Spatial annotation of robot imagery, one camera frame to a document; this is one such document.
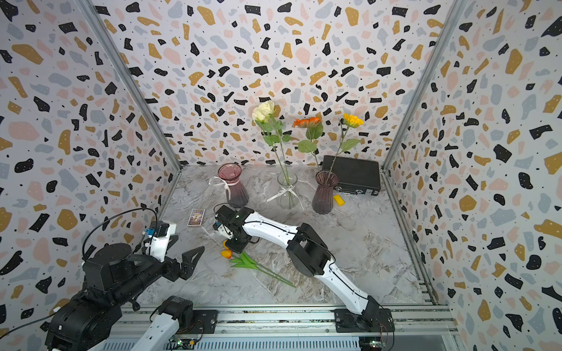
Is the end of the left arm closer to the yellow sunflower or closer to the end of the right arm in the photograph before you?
the end of the right arm

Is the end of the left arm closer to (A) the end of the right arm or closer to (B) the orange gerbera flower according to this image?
(A) the end of the right arm

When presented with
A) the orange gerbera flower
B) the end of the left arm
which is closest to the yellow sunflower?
the orange gerbera flower

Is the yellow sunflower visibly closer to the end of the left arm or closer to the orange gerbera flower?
the orange gerbera flower

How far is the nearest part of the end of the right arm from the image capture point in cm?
68
